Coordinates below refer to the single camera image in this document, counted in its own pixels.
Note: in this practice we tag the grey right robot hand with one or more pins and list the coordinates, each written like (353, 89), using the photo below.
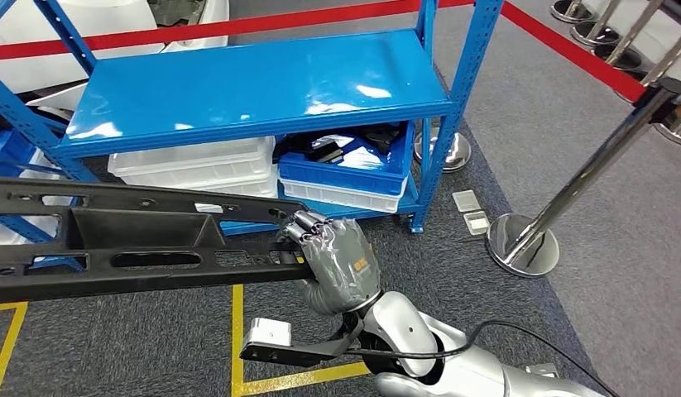
(343, 263)

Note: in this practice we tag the long black plastic bracket part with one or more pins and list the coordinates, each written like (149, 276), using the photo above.
(110, 198)

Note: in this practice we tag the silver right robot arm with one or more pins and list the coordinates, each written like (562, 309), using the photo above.
(400, 329)

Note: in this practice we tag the small black plastic part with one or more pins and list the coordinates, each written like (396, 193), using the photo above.
(386, 140)

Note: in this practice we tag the blue metal shelf rack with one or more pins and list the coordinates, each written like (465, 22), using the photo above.
(263, 82)

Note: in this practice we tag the white plastic bin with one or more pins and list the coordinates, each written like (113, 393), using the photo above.
(340, 201)

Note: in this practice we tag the blue plastic bin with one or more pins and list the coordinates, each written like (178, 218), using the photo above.
(340, 181)

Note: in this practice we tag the clear plastic wrap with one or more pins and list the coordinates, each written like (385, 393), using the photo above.
(356, 159)

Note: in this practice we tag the plain metal floor plate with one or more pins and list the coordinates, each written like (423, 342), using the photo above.
(466, 201)

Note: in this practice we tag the metal floor socket plate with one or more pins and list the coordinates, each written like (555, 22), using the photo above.
(542, 371)
(476, 223)

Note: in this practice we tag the black-topped chrome stanchion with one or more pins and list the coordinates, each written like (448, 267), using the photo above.
(455, 153)
(581, 186)

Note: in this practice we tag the white tray stack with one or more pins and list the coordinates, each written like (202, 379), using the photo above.
(192, 161)

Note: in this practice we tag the red barrier belt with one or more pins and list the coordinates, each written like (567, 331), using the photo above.
(208, 28)

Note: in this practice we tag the white car body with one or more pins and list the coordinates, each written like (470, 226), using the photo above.
(115, 13)

